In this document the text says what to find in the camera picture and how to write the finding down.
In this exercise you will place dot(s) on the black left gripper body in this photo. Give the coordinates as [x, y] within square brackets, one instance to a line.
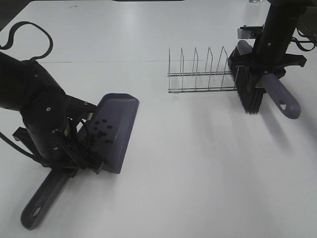
[50, 134]

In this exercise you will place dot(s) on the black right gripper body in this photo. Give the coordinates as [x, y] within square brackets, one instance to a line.
[264, 57]

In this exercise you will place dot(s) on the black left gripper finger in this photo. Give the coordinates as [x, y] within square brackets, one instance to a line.
[79, 109]
[91, 160]

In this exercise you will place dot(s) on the pile of coffee beans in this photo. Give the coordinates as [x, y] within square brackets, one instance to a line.
[100, 133]

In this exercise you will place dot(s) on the purple plastic dustpan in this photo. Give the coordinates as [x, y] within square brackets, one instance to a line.
[120, 110]

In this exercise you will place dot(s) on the purple hand brush black bristles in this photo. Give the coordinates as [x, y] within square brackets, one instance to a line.
[251, 86]

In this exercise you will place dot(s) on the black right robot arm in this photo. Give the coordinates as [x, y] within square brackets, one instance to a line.
[282, 20]

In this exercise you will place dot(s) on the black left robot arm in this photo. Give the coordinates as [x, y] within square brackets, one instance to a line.
[19, 81]

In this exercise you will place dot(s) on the clear glass at table edge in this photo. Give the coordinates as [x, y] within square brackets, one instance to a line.
[255, 1]

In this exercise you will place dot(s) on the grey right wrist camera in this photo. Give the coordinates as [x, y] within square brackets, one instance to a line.
[249, 32]

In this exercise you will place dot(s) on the chrome wire rack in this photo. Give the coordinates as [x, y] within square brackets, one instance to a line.
[195, 75]

